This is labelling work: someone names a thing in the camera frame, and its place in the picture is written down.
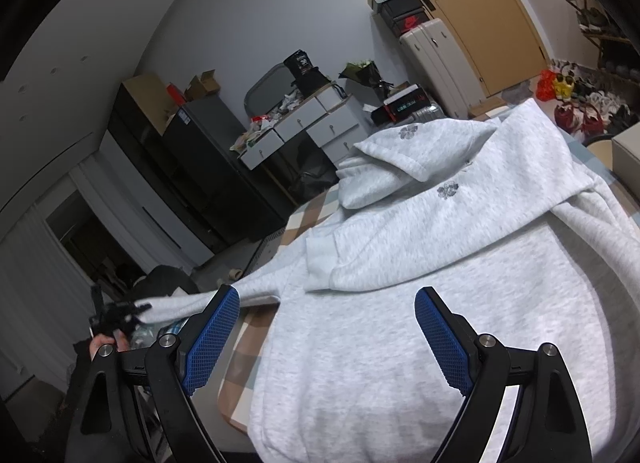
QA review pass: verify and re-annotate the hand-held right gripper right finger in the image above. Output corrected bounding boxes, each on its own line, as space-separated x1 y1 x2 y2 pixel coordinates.
413 285 597 463

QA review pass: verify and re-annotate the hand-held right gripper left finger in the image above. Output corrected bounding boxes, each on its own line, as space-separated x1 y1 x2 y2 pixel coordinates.
64 284 241 463

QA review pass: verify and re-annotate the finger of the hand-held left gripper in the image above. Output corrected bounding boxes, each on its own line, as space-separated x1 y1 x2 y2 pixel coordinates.
102 299 152 337

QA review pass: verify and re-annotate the light grey hoodie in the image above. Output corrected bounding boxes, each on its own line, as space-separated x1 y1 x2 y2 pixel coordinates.
136 97 640 463

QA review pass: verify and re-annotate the person's left forearm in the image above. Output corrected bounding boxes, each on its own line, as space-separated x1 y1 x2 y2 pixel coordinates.
62 340 101 409

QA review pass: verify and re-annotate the person's left hand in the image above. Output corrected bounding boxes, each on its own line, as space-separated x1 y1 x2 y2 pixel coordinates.
88 333 129 359

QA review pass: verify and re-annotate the dark cloth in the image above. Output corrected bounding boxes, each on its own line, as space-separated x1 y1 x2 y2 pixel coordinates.
134 265 201 311

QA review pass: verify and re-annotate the white curtain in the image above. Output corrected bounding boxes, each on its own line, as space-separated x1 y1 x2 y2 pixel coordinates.
0 223 96 396

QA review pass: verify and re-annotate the black cabinet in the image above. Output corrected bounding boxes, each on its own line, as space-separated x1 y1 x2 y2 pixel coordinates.
106 83 296 258

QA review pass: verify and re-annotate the black trash bag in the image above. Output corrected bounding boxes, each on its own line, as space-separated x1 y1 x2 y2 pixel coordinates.
286 152 342 204

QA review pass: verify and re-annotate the dark grey mini fridge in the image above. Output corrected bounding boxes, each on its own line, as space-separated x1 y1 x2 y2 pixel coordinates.
162 95 252 170

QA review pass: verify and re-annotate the large cardboard box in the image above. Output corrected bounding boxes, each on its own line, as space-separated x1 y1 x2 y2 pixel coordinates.
122 73 177 137

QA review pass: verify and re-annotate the pile of papers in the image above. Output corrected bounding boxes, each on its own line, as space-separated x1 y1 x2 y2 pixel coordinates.
229 93 302 154

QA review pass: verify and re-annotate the black box teal print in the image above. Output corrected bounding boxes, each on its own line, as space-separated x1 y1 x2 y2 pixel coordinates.
382 90 432 124

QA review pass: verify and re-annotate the flat cardboard box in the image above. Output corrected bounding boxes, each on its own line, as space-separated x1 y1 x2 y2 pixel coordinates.
466 95 507 120

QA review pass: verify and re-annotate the grey drawer unit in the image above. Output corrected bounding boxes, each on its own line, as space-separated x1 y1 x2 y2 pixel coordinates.
239 87 372 170

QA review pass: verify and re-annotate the open cardboard box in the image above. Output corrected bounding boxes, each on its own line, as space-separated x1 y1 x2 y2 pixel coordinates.
184 70 221 102

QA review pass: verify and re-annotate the round beige stool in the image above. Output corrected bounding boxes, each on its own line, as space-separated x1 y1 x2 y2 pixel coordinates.
584 132 619 170

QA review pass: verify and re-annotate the red bag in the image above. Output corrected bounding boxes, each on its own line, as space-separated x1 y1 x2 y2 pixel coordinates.
553 103 581 134
580 105 606 136

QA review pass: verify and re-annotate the grey floor mat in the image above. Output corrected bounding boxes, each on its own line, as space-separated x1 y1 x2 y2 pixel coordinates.
492 80 532 106

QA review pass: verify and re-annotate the grey storage box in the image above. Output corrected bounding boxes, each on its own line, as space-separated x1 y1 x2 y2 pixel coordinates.
610 125 640 174

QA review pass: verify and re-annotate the white suitcase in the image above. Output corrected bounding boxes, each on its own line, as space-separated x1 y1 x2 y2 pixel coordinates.
399 18 484 120

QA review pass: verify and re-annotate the orange plastic bag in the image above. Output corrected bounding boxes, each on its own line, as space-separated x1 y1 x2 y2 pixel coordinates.
537 69 559 102

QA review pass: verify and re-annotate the bouquet in black wrapping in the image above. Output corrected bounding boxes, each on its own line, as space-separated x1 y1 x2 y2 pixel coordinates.
338 60 397 100

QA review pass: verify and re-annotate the row of shoes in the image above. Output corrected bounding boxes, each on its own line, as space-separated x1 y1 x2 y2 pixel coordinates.
550 59 640 136

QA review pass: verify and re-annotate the black shoe box red logo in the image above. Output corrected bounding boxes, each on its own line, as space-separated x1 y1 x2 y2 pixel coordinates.
392 10 432 37

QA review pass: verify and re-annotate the wooden door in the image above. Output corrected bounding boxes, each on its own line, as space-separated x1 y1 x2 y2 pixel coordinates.
356 0 552 98

